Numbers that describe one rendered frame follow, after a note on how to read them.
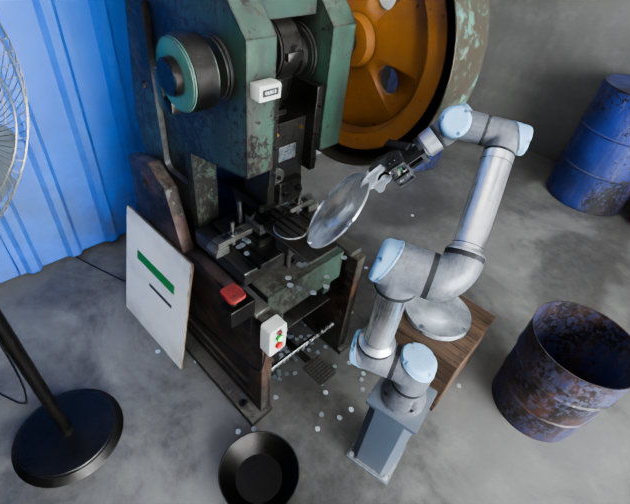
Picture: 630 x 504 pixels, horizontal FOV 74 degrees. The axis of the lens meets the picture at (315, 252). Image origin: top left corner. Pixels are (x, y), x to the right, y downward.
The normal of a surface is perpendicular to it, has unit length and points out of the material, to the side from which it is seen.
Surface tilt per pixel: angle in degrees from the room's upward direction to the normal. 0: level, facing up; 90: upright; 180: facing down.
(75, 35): 90
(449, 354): 0
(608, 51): 90
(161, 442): 0
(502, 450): 0
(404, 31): 90
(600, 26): 90
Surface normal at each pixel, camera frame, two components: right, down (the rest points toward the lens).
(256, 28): 0.57, -0.15
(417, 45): -0.71, 0.42
